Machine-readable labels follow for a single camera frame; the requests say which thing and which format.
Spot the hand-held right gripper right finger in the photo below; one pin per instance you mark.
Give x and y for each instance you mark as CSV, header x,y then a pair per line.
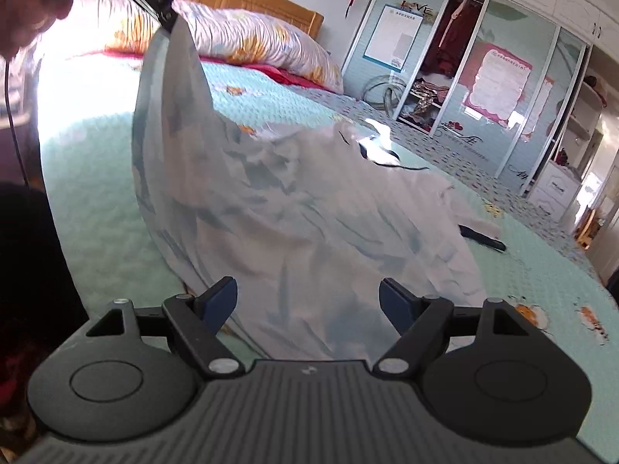
x,y
396,307

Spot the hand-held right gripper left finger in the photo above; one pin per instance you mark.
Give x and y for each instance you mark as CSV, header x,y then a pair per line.
x,y
220,302

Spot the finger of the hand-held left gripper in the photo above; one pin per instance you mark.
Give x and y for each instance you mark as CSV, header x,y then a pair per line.
x,y
169,17

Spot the white blue floral t-shirt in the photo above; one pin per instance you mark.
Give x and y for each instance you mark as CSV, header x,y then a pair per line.
x,y
300,203

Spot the patterned clothes pile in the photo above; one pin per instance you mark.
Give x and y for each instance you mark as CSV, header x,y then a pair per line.
x,y
425,101

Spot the person's left hand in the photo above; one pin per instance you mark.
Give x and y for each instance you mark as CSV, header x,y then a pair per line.
x,y
29,0

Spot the floral pink quilt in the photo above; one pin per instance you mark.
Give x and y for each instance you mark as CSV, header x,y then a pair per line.
x,y
251,38

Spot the frog heart printed blanket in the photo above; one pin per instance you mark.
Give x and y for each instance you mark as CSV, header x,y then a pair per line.
x,y
459,169

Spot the green quilted bee bed cover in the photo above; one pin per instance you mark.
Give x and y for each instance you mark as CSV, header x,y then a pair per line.
x,y
96,203

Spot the white drawer cabinet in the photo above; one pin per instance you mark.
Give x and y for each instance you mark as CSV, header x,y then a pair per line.
x,y
553,193

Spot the person's dark clothing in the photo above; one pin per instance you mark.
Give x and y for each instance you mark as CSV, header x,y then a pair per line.
x,y
29,261

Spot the wooden chair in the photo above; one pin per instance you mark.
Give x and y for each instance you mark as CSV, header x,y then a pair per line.
x,y
586,229

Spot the sliding door wardrobe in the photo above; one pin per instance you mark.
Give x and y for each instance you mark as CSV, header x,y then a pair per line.
x,y
522,145

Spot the pink bordered paper notice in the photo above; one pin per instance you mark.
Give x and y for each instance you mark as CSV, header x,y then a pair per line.
x,y
498,84

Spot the white shelf unit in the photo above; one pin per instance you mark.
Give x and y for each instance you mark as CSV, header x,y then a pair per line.
x,y
587,116

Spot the dark red hanging garment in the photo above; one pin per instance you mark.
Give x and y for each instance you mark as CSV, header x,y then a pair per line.
x,y
452,38

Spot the blue framed wall chart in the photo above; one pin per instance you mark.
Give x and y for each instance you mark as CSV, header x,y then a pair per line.
x,y
394,38

